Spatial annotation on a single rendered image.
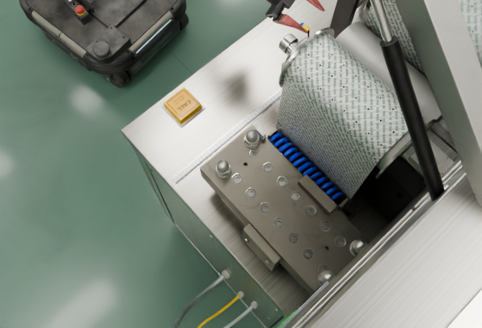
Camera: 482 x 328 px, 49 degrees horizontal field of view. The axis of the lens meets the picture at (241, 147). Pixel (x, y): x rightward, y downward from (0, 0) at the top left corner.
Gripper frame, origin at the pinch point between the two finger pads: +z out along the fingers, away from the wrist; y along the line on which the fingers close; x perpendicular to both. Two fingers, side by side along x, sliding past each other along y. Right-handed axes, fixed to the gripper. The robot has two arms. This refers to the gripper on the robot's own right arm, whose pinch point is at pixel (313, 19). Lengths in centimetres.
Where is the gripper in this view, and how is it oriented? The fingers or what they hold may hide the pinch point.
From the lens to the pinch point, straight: 122.9
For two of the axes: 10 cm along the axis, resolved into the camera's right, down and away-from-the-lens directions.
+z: 8.0, 5.3, 2.7
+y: -5.6, 8.2, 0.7
